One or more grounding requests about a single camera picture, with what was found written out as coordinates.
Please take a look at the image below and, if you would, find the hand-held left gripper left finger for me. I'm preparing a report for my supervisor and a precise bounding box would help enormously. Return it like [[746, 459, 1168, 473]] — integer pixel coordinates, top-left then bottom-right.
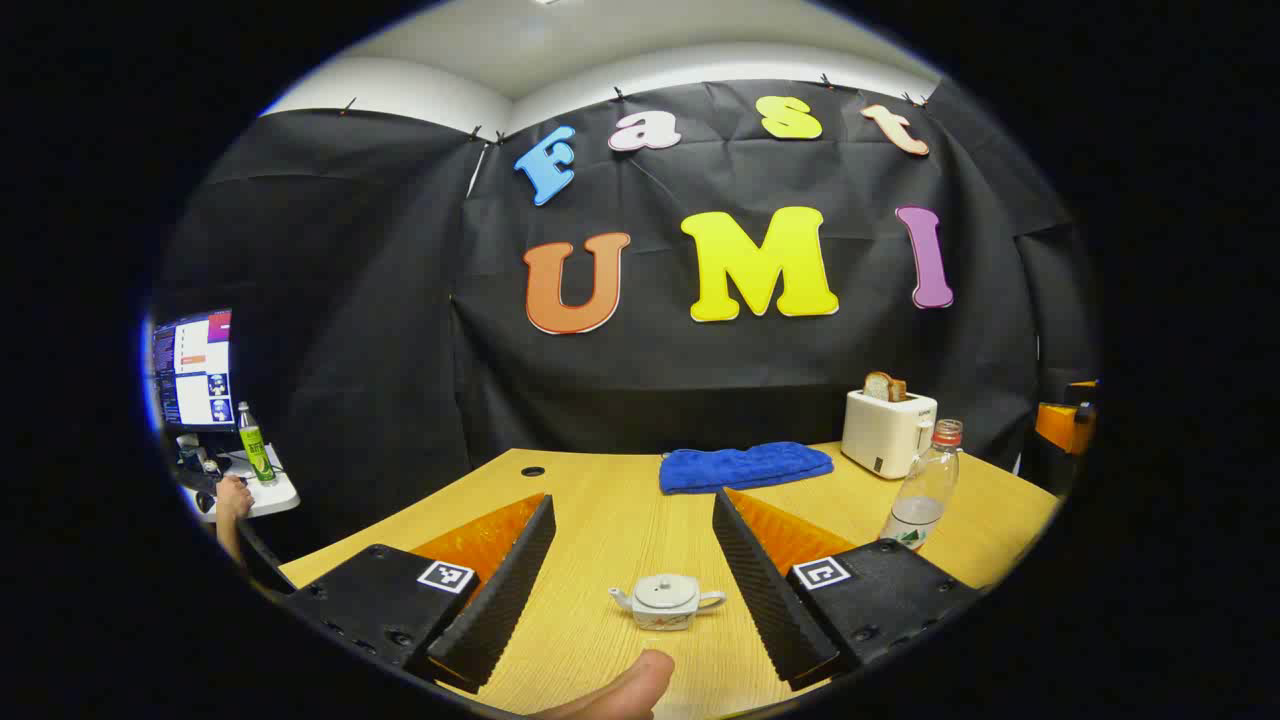
[[288, 490, 559, 693]]

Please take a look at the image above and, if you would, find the green drink bottle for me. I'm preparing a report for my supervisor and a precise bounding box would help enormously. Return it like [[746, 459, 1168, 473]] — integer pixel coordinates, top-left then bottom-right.
[[236, 401, 278, 487]]

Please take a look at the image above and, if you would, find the clear plastic water bottle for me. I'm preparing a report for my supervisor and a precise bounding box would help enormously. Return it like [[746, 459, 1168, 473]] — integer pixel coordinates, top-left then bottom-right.
[[880, 419, 964, 551]]

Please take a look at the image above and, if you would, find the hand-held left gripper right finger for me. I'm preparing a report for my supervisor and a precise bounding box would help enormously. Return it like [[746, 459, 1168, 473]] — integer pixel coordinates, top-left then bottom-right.
[[710, 486, 983, 693]]

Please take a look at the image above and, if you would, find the computer monitor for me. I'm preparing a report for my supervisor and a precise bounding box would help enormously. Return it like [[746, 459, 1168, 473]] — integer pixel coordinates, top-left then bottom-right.
[[150, 308, 235, 433]]

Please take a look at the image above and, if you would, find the white side desk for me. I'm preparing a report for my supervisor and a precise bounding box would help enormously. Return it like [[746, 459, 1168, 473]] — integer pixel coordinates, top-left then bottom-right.
[[180, 445, 301, 523]]

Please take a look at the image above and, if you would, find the blue towel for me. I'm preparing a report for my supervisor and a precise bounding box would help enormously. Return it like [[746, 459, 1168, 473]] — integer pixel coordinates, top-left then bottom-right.
[[659, 441, 835, 496]]

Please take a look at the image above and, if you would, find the white ceramic teacup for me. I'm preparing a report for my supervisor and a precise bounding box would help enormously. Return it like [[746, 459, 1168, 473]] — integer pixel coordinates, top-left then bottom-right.
[[608, 573, 727, 632]]

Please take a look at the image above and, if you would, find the white teacup lid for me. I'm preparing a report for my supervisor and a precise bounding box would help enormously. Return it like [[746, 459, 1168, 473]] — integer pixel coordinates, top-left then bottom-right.
[[638, 573, 701, 603]]

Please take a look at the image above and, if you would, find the white toaster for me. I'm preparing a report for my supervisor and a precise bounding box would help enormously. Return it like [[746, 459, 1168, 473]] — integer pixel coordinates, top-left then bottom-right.
[[841, 388, 939, 480]]

